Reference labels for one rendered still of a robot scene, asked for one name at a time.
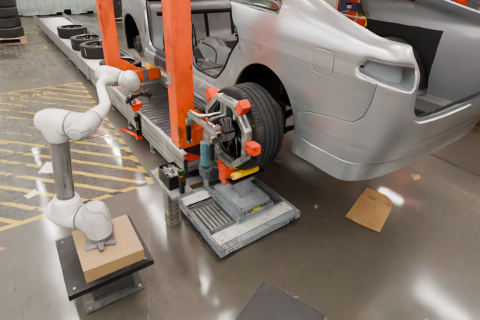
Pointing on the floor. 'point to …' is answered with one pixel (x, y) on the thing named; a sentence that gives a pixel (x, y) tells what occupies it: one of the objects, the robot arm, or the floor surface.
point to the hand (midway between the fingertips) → (141, 102)
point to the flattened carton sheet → (371, 209)
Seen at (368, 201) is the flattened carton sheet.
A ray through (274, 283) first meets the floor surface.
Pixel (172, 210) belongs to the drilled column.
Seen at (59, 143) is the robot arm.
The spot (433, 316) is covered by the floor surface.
